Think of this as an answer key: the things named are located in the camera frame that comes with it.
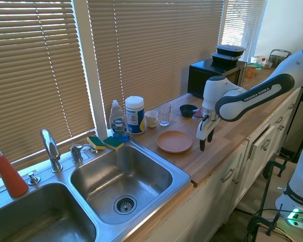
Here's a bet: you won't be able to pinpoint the orange spray bottle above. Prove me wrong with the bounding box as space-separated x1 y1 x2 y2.
0 143 29 198

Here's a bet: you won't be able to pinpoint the clear drinking glass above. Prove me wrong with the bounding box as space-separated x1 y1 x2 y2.
158 102 172 127

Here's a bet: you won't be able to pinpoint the black microwave oven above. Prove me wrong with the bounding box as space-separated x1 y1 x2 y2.
187 59 247 99

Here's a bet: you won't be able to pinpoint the wire basket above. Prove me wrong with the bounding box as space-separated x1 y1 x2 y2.
268 49 292 69

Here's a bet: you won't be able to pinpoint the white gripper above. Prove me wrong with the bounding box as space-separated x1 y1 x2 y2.
196 108 220 152

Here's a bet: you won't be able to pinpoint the chrome sink knob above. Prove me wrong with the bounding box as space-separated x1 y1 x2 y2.
27 171 41 186

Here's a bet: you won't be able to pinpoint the white wipes canister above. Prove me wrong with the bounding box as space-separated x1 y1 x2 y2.
124 95 145 135

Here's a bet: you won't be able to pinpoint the open white cabinet drawer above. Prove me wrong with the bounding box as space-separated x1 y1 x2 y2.
246 124 276 162

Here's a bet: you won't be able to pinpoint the orange box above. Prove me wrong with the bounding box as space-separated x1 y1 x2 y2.
244 64 257 79

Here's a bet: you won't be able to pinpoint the metal sink drain strainer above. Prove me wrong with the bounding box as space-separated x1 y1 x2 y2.
113 194 137 216

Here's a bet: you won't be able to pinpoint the narrow tan window blind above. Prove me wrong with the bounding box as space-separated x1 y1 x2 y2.
221 0 267 64

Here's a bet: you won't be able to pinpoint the yellow green sponge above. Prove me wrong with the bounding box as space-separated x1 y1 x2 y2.
86 136 106 151
103 136 125 151

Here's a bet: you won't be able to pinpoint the black clamp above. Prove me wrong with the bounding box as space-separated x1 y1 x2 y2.
246 203 284 238
263 155 291 180

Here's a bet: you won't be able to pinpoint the black stand pole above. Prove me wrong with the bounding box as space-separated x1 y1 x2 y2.
259 161 274 215

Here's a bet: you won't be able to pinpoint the blue dish soap bottle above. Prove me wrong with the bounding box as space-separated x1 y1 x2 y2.
109 99 130 142

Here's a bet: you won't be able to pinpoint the dark blue bowl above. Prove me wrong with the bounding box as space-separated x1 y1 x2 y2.
179 104 199 117

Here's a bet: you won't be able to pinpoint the orange plastic plate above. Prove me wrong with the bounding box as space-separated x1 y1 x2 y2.
156 130 193 154

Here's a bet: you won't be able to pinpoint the white ceramic mug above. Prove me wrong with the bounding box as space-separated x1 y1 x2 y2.
144 110 159 128

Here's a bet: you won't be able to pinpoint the wide tan window blind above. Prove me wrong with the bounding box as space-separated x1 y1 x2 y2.
87 0 225 130
0 0 97 182

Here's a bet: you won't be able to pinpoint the white kitchen cabinet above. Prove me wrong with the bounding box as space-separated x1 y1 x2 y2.
141 88 303 242

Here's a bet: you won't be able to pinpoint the chrome kitchen faucet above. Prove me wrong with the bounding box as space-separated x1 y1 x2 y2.
40 129 64 173

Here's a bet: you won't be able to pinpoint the floor cables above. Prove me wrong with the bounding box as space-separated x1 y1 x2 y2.
242 208 303 242

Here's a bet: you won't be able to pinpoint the stainless steel double sink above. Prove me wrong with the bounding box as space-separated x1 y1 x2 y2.
0 137 192 242

